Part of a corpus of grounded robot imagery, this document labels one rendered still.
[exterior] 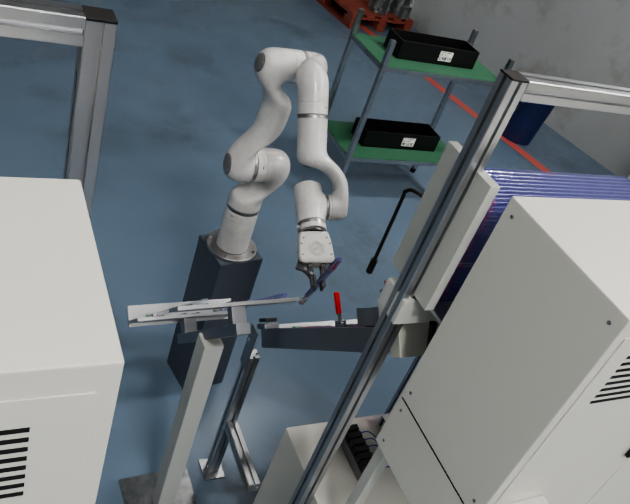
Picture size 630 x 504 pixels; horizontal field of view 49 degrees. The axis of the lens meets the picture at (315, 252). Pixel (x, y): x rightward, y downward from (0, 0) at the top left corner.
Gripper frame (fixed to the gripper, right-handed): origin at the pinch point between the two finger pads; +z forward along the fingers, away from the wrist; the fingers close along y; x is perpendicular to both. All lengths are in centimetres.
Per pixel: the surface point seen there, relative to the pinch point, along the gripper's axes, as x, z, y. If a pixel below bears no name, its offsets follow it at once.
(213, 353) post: 18.3, 13.6, -28.2
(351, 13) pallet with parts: 342, -454, 150
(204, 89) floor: 240, -262, -11
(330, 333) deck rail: -2.7, 15.9, 1.3
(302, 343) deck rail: 13.6, 13.0, -3.1
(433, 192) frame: -58, 5, 12
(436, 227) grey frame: -59, 14, 11
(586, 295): -82, 38, 24
